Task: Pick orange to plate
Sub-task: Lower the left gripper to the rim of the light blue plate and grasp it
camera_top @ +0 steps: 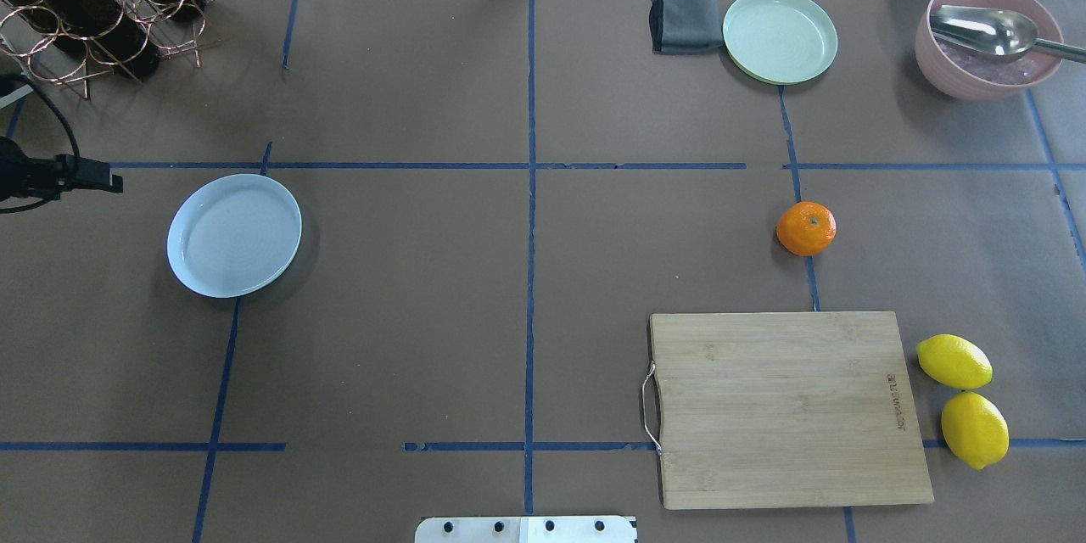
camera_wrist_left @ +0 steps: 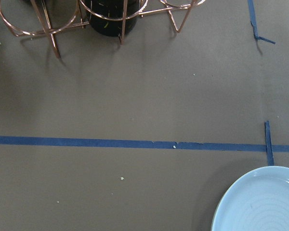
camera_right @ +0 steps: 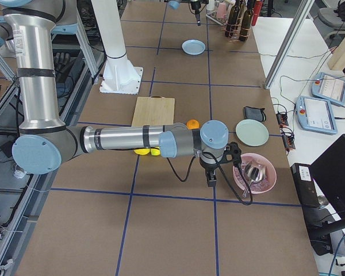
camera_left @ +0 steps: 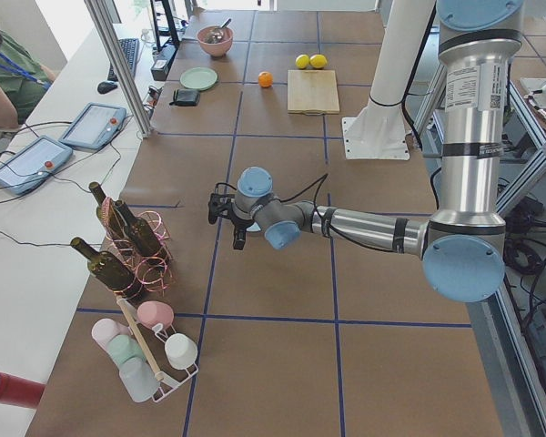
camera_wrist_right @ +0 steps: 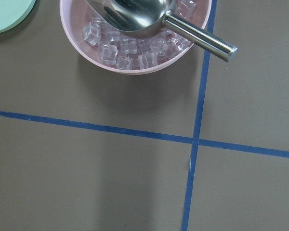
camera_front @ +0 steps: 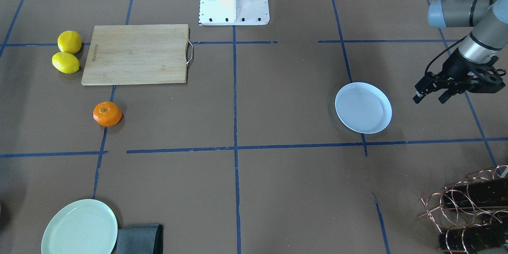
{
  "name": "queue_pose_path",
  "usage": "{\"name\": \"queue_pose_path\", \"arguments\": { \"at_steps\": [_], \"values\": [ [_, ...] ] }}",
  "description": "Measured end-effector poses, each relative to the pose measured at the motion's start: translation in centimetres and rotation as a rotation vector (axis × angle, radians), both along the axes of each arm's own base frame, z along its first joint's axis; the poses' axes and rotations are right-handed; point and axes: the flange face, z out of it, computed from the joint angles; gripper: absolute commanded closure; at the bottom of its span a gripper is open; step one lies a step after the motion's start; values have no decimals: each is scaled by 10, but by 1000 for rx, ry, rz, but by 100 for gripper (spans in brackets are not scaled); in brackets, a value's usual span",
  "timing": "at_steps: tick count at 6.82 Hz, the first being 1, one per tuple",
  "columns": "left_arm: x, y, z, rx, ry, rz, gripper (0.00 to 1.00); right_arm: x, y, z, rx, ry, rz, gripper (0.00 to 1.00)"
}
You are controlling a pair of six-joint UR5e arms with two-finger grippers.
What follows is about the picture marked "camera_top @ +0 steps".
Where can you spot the orange fruit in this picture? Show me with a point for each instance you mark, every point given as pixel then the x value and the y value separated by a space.
pixel 806 229

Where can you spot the yellow lemon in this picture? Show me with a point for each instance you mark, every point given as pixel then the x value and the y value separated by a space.
pixel 974 430
pixel 955 362

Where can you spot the light green plate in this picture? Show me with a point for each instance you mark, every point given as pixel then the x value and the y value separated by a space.
pixel 781 42

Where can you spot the copper wire bottle rack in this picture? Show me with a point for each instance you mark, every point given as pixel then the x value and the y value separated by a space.
pixel 68 43

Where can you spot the light blue plate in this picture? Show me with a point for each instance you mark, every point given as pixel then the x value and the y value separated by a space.
pixel 234 235

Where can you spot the metal spoon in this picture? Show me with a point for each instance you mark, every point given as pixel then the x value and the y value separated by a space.
pixel 996 32

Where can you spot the pink bowl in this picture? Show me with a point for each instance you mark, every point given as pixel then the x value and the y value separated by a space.
pixel 965 75

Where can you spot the dark green wine bottle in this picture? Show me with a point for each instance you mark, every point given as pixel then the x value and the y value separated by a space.
pixel 112 37

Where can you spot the upper yellow lemon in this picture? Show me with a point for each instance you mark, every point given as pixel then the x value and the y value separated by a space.
pixel 955 362

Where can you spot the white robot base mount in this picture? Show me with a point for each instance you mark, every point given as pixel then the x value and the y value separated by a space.
pixel 562 528

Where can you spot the lower yellow lemon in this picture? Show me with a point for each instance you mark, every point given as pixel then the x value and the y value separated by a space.
pixel 974 430

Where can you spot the bamboo cutting board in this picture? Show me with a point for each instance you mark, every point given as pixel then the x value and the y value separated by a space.
pixel 766 410

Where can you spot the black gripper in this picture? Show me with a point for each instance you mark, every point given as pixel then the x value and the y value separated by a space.
pixel 87 175

